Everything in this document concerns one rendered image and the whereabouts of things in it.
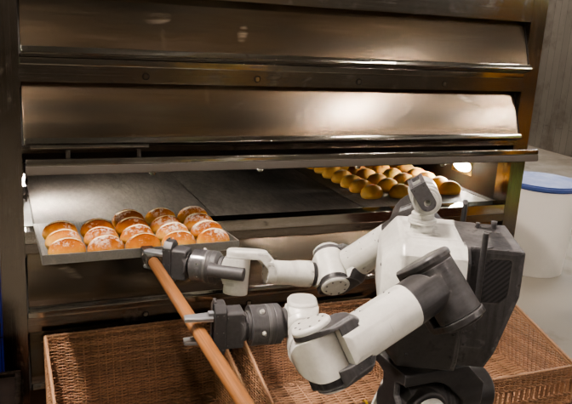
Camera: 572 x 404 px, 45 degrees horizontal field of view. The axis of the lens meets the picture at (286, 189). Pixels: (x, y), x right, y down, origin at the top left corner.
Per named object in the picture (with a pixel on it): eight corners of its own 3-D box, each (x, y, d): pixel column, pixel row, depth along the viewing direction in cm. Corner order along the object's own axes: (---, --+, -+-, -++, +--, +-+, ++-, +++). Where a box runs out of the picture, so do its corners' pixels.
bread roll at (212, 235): (225, 241, 208) (225, 223, 207) (232, 247, 202) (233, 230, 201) (192, 243, 204) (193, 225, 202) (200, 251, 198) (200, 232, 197)
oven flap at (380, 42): (19, 56, 192) (17, -13, 194) (523, 72, 260) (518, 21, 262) (20, 51, 188) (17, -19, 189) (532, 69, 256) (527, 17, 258)
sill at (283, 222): (24, 238, 211) (23, 226, 210) (494, 209, 280) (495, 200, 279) (25, 244, 206) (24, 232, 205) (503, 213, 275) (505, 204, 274)
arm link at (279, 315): (271, 358, 145) (322, 353, 149) (271, 309, 144) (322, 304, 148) (258, 342, 156) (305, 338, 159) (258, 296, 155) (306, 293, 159)
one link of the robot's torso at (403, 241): (483, 331, 177) (501, 198, 169) (513, 401, 145) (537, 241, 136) (368, 321, 180) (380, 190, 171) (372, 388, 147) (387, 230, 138)
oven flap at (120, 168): (25, 175, 187) (23, 170, 205) (538, 161, 255) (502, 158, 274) (25, 167, 186) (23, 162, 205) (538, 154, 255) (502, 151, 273)
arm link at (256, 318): (218, 310, 139) (274, 306, 143) (209, 292, 148) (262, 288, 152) (216, 366, 143) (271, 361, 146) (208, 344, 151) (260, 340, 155)
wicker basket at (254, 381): (225, 383, 243) (227, 311, 236) (364, 362, 264) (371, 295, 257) (273, 466, 199) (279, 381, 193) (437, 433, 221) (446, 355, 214)
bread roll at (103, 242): (122, 248, 196) (122, 230, 194) (126, 256, 190) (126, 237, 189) (85, 251, 192) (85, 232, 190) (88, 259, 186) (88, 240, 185)
